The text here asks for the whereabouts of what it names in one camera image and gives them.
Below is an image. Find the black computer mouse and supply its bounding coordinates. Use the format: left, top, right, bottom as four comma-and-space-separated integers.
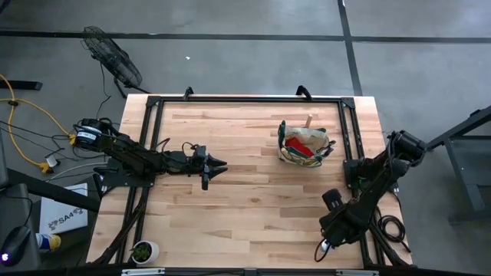
0, 225, 31, 268

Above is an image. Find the white printed box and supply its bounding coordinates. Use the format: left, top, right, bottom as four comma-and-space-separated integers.
39, 182, 89, 235

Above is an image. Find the coiled black cable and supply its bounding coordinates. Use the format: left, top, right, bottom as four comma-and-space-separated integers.
374, 214, 412, 254

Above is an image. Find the red gardening glove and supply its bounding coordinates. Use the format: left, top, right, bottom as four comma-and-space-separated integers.
284, 136, 316, 158

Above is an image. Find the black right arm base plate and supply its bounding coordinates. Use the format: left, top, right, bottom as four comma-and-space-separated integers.
343, 159, 400, 191

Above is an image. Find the blue yellow bottle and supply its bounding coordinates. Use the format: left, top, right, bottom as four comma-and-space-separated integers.
35, 232, 62, 254

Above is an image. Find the black floor fan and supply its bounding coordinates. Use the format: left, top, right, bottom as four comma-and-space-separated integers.
81, 25, 150, 99

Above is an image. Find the black rig support beam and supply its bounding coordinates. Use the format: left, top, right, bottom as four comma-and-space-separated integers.
425, 105, 491, 224
0, 167, 101, 214

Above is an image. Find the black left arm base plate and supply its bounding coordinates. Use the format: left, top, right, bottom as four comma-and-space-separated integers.
100, 156, 159, 189

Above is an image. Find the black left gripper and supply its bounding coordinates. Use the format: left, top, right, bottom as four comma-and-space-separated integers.
180, 145, 229, 192

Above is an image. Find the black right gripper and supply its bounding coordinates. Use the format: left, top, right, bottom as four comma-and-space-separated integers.
318, 209, 371, 248

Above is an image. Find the white potted plant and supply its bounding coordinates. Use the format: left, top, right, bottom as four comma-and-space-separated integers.
130, 240, 160, 266

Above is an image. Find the yellow extension cable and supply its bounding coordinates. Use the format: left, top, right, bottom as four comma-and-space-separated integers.
0, 74, 76, 174

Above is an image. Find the beige green-trimmed gardening bag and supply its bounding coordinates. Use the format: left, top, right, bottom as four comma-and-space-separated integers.
276, 119, 338, 169

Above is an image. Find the black table frame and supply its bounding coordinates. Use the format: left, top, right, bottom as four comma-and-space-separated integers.
86, 94, 414, 269

